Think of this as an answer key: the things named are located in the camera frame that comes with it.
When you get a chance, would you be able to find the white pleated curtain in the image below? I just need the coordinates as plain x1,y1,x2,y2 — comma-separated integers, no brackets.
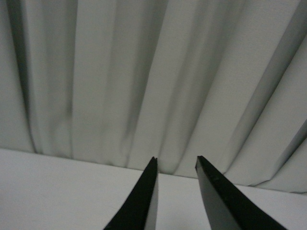
0,0,307,194

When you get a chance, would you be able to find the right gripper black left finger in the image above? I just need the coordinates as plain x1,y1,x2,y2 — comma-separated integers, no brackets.
105,157,158,230

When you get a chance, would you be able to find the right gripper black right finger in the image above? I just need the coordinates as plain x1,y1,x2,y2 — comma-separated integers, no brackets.
195,156,285,230

